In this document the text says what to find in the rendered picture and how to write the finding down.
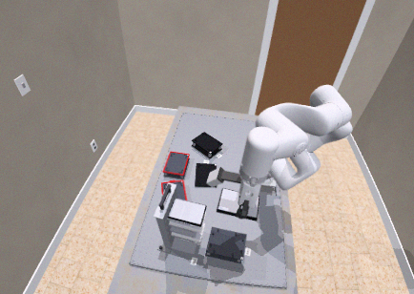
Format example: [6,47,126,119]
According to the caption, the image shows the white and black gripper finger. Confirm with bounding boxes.
[236,199,249,219]

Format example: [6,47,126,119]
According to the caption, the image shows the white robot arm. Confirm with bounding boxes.
[206,85,352,191]

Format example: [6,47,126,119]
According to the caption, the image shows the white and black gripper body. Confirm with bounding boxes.
[238,177,262,209]

